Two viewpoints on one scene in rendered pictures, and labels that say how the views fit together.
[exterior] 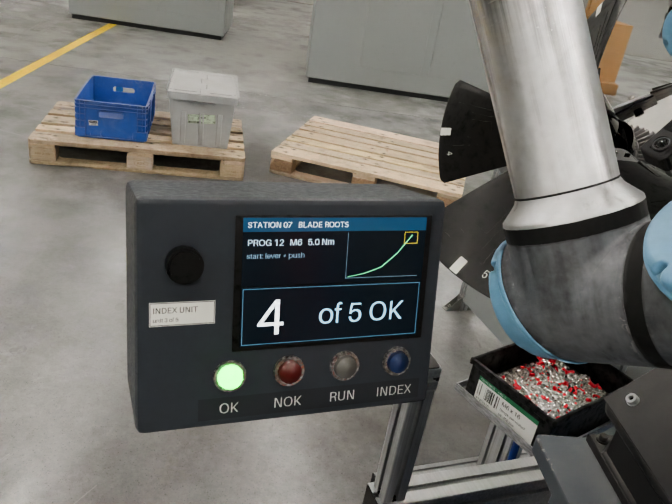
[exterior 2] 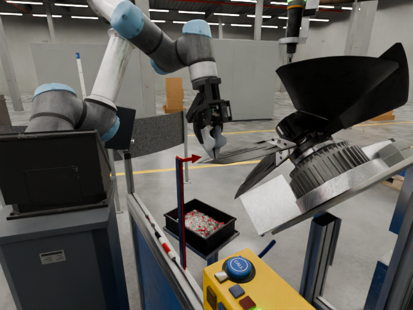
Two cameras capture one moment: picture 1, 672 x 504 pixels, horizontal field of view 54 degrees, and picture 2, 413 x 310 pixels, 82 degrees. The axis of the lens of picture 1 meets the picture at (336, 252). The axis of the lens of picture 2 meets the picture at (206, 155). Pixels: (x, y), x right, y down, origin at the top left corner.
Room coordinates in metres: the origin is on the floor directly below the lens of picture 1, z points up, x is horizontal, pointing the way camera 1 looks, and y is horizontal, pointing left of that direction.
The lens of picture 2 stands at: (0.80, -1.12, 1.38)
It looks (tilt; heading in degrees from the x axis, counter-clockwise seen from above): 19 degrees down; 83
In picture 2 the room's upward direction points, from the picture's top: straight up
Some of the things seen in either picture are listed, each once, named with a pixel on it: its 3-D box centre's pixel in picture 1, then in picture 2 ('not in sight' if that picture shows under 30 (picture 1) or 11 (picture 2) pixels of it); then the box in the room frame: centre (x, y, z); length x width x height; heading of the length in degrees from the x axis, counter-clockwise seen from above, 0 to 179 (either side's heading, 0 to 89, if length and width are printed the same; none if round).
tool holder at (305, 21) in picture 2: not in sight; (298, 23); (1.13, -0.46, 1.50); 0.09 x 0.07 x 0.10; 149
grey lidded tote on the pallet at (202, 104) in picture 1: (202, 108); not in sight; (3.98, 0.97, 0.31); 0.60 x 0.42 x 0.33; 13
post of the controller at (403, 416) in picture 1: (405, 430); (128, 172); (0.58, -0.11, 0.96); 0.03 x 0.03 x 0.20; 24
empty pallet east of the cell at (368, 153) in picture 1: (377, 160); not in sight; (4.27, -0.17, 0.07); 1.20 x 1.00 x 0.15; 80
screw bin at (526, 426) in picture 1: (548, 387); (199, 224); (0.87, -0.37, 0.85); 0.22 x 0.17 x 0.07; 130
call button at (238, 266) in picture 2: not in sight; (238, 267); (0.89, -0.83, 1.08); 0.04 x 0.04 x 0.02
